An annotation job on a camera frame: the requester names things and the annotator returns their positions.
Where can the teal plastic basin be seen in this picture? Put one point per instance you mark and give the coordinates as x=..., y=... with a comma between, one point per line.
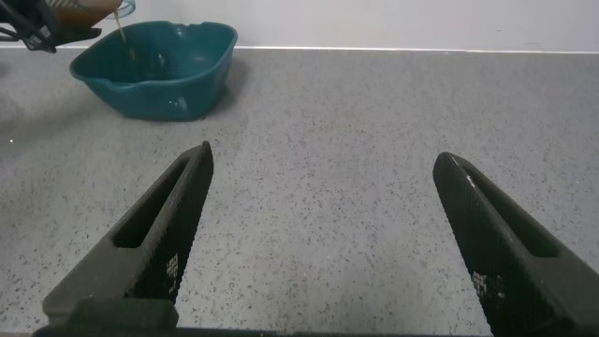
x=154, y=100

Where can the clear plastic measuring jug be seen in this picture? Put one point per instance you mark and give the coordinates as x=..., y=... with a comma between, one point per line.
x=89, y=11

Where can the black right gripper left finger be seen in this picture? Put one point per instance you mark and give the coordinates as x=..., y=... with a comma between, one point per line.
x=140, y=262

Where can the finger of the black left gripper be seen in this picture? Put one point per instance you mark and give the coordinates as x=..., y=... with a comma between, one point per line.
x=77, y=35

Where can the brown liquid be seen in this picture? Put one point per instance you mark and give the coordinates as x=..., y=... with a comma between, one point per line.
x=84, y=18

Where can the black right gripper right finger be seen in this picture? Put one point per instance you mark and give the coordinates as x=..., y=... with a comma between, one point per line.
x=510, y=262

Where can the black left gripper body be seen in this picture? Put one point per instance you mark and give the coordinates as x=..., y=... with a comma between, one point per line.
x=28, y=19

